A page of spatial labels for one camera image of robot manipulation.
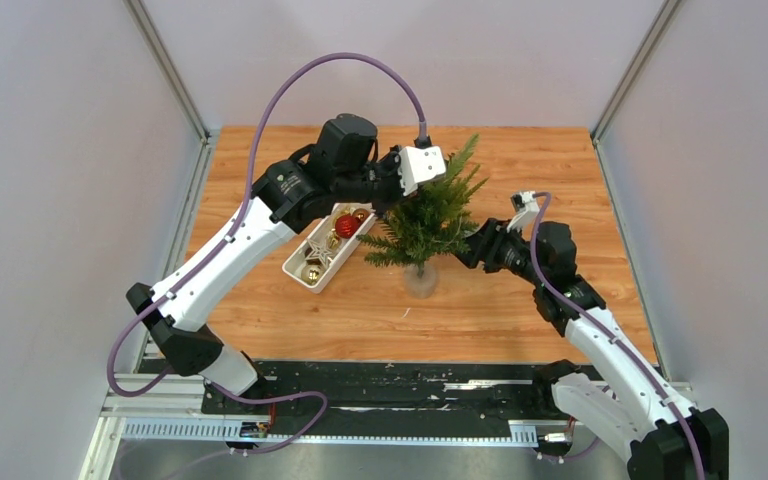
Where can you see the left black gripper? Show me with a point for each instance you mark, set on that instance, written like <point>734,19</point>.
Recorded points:
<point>392,160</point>

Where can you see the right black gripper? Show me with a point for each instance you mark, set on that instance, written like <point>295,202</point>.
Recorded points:
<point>496,236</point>

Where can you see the small green christmas tree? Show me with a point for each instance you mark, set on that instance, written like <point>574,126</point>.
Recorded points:
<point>434,222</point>

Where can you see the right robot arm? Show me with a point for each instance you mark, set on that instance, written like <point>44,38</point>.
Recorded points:
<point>657,432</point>

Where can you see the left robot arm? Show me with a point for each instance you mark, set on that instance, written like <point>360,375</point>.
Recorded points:
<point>344,164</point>

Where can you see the bronze ball ornament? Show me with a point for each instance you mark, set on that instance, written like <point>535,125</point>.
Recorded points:
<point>361,214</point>

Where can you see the red glitter ball ornament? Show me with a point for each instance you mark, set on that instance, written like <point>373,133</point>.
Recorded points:
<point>346,226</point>

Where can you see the silver star ornament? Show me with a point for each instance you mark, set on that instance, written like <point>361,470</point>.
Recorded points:
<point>318,252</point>

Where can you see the white ornament tray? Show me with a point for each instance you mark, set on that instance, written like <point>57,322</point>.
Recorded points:
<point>343,248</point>

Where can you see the gold ball ornament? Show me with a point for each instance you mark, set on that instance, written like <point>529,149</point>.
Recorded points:
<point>311,273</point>

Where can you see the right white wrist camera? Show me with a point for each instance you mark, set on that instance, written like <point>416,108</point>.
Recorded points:
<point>526,209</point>

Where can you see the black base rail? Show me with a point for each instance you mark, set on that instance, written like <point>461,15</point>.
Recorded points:
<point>399,400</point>

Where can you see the right aluminium frame post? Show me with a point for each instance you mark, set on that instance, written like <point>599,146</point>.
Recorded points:
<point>641,57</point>

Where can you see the aluminium frame post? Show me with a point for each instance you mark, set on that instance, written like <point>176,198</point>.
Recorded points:
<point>641,57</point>
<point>153,39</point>

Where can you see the left aluminium frame post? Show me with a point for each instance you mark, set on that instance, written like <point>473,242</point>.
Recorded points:
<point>153,39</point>

